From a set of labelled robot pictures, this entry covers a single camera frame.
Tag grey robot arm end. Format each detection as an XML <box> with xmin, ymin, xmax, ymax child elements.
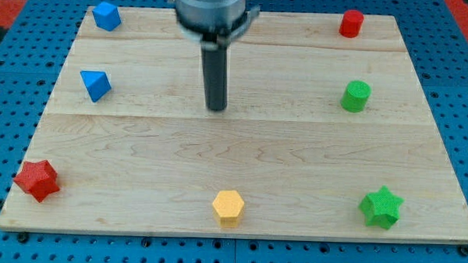
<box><xmin>167</xmin><ymin>0</ymin><xmax>260</xmax><ymax>51</ymax></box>

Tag blue cube block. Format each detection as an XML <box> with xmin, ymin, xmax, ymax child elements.
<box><xmin>92</xmin><ymin>2</ymin><xmax>122</xmax><ymax>31</ymax></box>

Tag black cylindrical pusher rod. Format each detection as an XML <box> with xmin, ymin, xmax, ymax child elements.
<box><xmin>201</xmin><ymin>47</ymin><xmax>228</xmax><ymax>112</ymax></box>

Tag yellow hexagon block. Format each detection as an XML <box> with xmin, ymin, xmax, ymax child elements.
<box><xmin>212</xmin><ymin>190</ymin><xmax>245</xmax><ymax>229</ymax></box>

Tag light wooden board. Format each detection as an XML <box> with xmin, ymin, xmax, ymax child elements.
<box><xmin>0</xmin><ymin>7</ymin><xmax>468</xmax><ymax>244</ymax></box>

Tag green cylinder block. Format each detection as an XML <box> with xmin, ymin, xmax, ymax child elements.
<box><xmin>340</xmin><ymin>80</ymin><xmax>371</xmax><ymax>113</ymax></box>

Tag blue pyramid block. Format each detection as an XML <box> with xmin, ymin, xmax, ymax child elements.
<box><xmin>80</xmin><ymin>70</ymin><xmax>112</xmax><ymax>102</ymax></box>

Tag red cylinder block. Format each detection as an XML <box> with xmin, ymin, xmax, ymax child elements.
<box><xmin>339</xmin><ymin>9</ymin><xmax>364</xmax><ymax>38</ymax></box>

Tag green star block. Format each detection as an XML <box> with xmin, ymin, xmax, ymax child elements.
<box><xmin>359</xmin><ymin>186</ymin><xmax>404</xmax><ymax>229</ymax></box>

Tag red star block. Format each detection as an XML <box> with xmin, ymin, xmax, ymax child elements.
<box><xmin>14</xmin><ymin>160</ymin><xmax>60</xmax><ymax>203</ymax></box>

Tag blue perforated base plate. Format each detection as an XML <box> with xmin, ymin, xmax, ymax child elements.
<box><xmin>0</xmin><ymin>0</ymin><xmax>468</xmax><ymax>263</ymax></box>

